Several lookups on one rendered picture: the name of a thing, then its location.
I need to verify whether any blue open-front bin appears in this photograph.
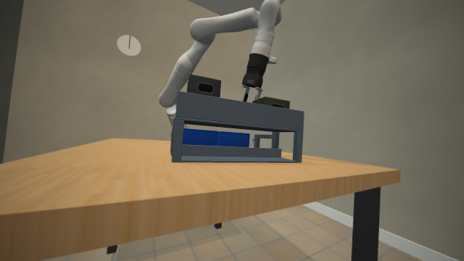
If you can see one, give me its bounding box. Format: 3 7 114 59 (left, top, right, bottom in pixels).
183 128 218 146
217 131 250 147

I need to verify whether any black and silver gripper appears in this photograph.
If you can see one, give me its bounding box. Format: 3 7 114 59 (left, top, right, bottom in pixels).
242 41 278 102

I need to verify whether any dark grey metal shelf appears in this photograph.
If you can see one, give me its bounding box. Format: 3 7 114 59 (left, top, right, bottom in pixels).
170 91 305 163

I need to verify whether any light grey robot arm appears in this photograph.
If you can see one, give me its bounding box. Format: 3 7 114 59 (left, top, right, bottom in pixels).
159 0 282 127

